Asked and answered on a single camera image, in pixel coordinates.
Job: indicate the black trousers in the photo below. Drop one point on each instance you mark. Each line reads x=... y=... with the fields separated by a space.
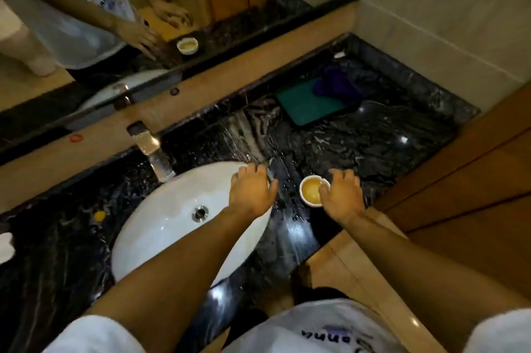
x=319 y=292

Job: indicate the person's left thumb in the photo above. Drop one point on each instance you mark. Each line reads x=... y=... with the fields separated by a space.
x=273 y=189

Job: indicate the white printed shirt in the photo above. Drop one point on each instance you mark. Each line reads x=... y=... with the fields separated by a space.
x=327 y=328

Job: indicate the small red round cap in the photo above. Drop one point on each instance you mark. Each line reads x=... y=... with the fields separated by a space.
x=76 y=138

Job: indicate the person's left hand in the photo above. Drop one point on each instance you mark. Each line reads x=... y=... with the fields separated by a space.
x=249 y=195

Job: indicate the person's left forearm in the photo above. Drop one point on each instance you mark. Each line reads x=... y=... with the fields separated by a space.
x=182 y=274

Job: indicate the white object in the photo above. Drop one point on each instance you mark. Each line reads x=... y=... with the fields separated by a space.
x=5 y=247

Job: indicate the white cup with yellow liquid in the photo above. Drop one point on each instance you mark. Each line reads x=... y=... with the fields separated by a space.
x=310 y=193

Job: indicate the person's right forearm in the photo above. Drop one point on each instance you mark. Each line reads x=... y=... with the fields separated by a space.
x=419 y=274

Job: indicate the chrome faucet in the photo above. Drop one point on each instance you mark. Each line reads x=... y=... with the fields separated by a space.
x=149 y=145

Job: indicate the person's right hand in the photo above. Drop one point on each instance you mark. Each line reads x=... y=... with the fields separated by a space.
x=344 y=199

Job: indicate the small yellow object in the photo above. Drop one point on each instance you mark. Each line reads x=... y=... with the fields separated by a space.
x=98 y=216

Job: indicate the white oval sink basin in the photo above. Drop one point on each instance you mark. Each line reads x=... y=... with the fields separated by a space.
x=166 y=220

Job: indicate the green tray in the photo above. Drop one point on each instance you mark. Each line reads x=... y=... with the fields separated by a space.
x=300 y=106

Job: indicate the brown wooden door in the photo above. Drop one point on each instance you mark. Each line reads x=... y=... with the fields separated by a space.
x=468 y=182

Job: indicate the purple cloth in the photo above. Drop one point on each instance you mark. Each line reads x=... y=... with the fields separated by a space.
x=336 y=85

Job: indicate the tan ledge under mirror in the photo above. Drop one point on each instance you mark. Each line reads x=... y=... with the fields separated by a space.
x=207 y=87

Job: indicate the chrome sink drain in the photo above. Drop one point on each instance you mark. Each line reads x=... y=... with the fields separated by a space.
x=200 y=214

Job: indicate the person's right thumb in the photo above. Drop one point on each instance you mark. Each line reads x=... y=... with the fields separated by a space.
x=324 y=189

